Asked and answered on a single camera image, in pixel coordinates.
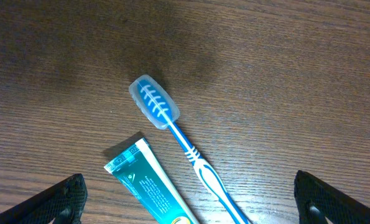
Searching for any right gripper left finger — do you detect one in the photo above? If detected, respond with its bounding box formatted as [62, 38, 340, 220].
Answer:
[0, 174, 88, 224]

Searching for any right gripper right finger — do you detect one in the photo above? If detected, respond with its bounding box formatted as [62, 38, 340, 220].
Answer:
[294, 170, 370, 224]

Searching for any green toothpaste tube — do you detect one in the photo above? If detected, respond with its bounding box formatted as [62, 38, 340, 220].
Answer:
[104, 138, 199, 224]

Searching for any blue white toothbrush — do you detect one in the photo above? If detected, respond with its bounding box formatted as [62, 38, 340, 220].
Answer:
[129, 75, 251, 224]

